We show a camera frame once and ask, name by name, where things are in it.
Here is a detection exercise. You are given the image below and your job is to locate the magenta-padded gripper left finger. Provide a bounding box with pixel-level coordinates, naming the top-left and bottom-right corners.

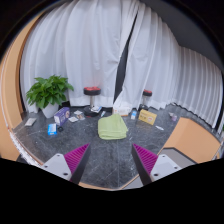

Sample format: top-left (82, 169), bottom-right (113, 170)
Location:
top-left (39, 143), bottom-right (92, 185)

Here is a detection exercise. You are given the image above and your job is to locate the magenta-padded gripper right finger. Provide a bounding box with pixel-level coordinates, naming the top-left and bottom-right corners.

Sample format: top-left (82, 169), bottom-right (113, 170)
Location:
top-left (131, 143), bottom-right (184, 186)

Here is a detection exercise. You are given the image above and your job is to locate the light green towel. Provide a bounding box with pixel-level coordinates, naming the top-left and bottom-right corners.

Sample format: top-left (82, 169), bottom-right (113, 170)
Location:
top-left (97, 113), bottom-right (129, 141)

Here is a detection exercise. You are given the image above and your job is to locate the yellow cardboard box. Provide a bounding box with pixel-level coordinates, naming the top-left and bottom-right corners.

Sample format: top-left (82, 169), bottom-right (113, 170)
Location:
top-left (137, 108), bottom-right (158, 126)

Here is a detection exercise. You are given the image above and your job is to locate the purple cardboard box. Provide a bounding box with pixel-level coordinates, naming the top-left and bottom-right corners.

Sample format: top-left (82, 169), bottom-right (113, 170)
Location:
top-left (53, 106), bottom-right (71, 127)

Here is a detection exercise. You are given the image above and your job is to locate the orange wooden desk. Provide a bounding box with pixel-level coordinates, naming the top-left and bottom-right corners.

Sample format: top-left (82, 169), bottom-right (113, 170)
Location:
top-left (159, 116), bottom-right (223, 164)

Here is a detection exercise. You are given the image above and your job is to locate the small purple bottle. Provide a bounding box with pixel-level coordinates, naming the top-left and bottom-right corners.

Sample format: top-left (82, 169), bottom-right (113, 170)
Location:
top-left (168, 111), bottom-right (179, 122)

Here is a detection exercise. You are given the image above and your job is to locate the white and orange box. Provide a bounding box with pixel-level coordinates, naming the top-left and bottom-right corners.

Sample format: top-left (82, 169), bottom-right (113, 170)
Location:
top-left (112, 107), bottom-right (132, 117)

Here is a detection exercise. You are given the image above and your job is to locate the white ointment tube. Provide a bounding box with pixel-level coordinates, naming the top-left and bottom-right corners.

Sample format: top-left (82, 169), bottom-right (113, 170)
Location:
top-left (24, 117), bottom-right (38, 127)

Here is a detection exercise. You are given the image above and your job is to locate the white and blue flat box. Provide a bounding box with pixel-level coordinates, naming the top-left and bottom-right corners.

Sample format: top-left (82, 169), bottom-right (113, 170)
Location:
top-left (89, 105), bottom-right (103, 114)

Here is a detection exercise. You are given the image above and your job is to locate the large black dumbbell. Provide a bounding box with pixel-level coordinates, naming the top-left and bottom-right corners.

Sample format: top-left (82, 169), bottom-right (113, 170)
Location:
top-left (83, 86), bottom-right (103, 118)

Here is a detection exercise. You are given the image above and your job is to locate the green potted plant, white pot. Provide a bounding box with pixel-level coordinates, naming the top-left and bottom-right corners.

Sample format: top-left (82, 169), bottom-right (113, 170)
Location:
top-left (25, 74), bottom-right (75, 119)

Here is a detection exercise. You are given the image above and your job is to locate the white curtain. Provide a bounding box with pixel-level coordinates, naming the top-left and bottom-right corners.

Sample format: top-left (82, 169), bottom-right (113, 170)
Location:
top-left (19, 0), bottom-right (139, 114)
top-left (113, 0), bottom-right (224, 129)

